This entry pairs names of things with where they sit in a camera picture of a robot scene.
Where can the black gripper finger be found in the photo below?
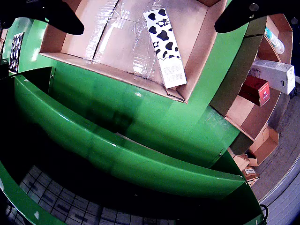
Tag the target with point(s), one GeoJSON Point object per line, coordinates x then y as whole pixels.
{"type": "Point", "coordinates": [47, 11]}
{"type": "Point", "coordinates": [246, 11]}

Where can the cow print hand cream box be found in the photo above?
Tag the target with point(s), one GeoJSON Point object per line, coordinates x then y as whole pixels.
{"type": "Point", "coordinates": [172, 70]}

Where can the patterned cardboard cutout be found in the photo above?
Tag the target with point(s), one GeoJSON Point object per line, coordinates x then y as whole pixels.
{"type": "Point", "coordinates": [15, 51]}

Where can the dark red product box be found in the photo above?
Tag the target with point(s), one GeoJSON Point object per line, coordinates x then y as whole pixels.
{"type": "Point", "coordinates": [254, 87]}

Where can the large open cardboard tray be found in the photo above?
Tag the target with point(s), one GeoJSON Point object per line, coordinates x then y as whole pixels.
{"type": "Point", "coordinates": [122, 47]}

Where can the two-compartment cardboard box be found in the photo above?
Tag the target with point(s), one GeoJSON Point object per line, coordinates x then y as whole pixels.
{"type": "Point", "coordinates": [248, 112]}

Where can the printed cardboard shipping box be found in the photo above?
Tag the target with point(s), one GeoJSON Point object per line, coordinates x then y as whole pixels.
{"type": "Point", "coordinates": [264, 145]}
{"type": "Point", "coordinates": [250, 175]}

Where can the white teal cosmetic tube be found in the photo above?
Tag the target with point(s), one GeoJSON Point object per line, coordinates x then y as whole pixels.
{"type": "Point", "coordinates": [275, 41]}

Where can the long white product carton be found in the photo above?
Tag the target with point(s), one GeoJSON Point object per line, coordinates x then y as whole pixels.
{"type": "Point", "coordinates": [272, 72]}

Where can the green metal shelf riser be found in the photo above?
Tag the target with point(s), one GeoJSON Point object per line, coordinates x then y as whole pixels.
{"type": "Point", "coordinates": [140, 164]}

